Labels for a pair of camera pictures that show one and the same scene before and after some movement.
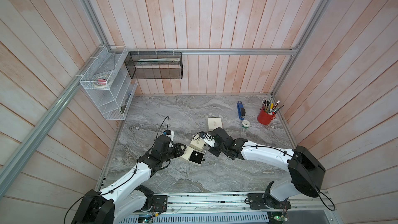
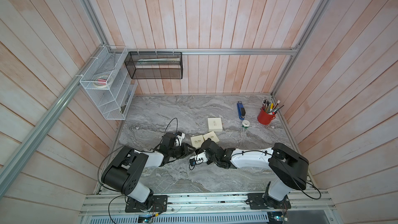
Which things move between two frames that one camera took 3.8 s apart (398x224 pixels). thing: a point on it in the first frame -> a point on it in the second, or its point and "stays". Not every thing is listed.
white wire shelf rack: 105,78 stays
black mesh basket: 152,65 stays
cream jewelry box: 214,123 stays
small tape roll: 245,123 stays
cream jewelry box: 197,143 -> 212,136
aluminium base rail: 232,205 stays
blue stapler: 241,110 stays
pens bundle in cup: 269,107 stays
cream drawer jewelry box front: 194,156 -> 197,141
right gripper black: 213,152 -> 209,162
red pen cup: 264,117 stays
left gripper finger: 178,150 -> 190,149
